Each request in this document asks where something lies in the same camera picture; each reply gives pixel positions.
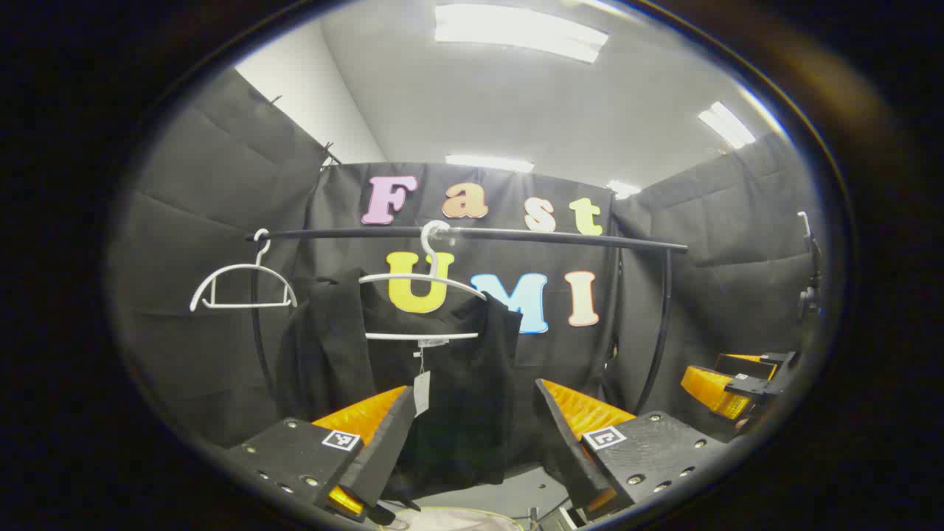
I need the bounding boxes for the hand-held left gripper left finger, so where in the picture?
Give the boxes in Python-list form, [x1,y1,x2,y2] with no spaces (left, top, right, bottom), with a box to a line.
[225,385,418,524]

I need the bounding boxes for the black backdrop cloth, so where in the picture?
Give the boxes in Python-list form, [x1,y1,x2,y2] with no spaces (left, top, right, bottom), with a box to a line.
[111,68,827,473]

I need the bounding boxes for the black knit garment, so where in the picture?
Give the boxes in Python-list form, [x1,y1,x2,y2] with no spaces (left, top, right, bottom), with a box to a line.
[277,267,524,501]

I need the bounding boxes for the white plastic clothes hanger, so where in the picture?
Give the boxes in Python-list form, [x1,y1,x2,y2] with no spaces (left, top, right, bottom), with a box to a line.
[190,229,299,312]
[359,220,487,341]

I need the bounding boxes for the black metal clothes rack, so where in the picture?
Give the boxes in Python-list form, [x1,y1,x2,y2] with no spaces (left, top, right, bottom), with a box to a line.
[246,226,689,415]

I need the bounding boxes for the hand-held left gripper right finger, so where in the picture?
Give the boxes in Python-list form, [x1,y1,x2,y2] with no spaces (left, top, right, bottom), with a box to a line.
[535,378,731,521]

